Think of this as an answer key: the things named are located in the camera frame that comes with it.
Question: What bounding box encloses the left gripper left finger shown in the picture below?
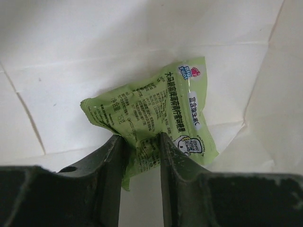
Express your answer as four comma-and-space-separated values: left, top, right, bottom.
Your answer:
0, 136, 125, 227

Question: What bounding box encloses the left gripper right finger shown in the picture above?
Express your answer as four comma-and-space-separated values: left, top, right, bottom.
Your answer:
157, 132, 303, 227

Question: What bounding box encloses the small olive green packet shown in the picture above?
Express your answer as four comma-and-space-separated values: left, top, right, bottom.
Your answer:
80, 57, 218, 191

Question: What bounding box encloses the blue checkered paper bag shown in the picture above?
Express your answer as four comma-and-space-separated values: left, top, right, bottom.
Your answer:
0, 0, 303, 227

